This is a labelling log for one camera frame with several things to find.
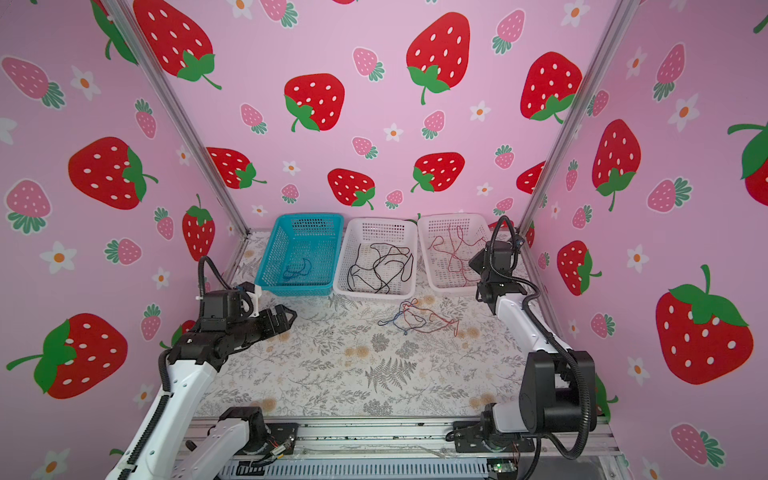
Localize thin blue cable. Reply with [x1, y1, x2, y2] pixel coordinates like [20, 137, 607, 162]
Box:
[281, 257, 314, 282]

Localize thin black cable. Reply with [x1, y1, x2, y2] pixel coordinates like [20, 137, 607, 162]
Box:
[346, 241, 397, 294]
[383, 249, 416, 294]
[353, 239, 415, 292]

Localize red blue black cables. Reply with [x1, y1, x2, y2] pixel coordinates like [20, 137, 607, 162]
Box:
[377, 297, 462, 338]

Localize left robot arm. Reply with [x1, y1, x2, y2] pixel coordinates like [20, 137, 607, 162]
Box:
[108, 282, 298, 479]

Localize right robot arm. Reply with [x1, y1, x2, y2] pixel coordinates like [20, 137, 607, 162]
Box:
[445, 215, 597, 460]

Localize white right plastic basket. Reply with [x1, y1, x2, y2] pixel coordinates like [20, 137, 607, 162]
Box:
[417, 213, 491, 296]

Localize white plastic basket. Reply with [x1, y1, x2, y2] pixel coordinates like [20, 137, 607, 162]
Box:
[417, 213, 491, 296]
[333, 218, 419, 302]

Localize teal plastic basket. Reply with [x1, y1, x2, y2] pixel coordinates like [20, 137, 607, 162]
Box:
[256, 213, 344, 297]

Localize floral table mat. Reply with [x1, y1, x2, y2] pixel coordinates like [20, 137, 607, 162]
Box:
[197, 255, 527, 417]

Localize white middle plastic basket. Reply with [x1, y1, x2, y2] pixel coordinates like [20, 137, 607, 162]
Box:
[333, 218, 419, 302]

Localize right aluminium corner post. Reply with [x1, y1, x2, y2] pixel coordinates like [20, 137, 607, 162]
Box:
[515, 0, 640, 233]

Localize aluminium corner post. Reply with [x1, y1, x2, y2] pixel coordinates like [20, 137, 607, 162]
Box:
[104, 0, 250, 238]
[515, 0, 640, 233]

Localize left aluminium corner post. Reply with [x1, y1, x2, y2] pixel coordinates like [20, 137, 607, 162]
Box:
[104, 0, 250, 238]

